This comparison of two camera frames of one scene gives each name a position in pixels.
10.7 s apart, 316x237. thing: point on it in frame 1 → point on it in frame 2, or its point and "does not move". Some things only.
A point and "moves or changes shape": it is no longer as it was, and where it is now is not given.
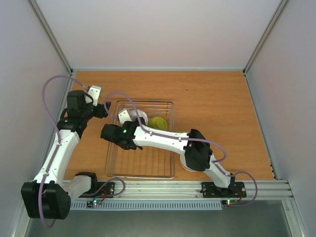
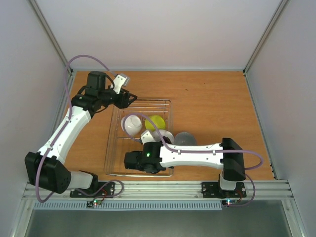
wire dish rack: [152, 161] does not move
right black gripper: [138, 121] → [129, 161]
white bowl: [143, 118] moves or changes shape
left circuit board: [95, 202] does not move
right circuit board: [229, 202] does not move
